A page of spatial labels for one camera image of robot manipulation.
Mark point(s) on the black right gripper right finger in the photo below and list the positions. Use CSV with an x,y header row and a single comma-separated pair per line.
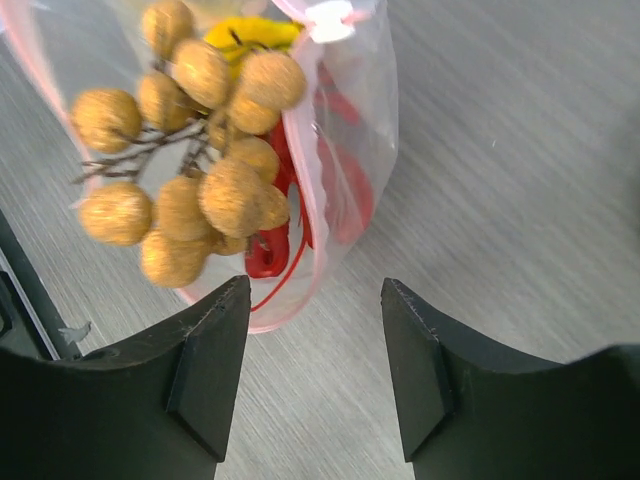
x,y
470,407

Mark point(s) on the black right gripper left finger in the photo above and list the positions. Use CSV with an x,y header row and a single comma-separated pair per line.
x,y
156,405

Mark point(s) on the red chili pepper toy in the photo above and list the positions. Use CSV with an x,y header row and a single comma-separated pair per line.
x,y
336,204

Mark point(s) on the clear pink zip top bag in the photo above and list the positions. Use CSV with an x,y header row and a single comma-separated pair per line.
x,y
342,139

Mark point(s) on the brown longan bunch toy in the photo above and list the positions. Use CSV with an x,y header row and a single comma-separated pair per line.
x,y
186,166

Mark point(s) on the yellow banana bunch toy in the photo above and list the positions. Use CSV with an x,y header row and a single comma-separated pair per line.
x,y
234,36

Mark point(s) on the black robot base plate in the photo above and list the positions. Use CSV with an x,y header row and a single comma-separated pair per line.
x,y
30,322

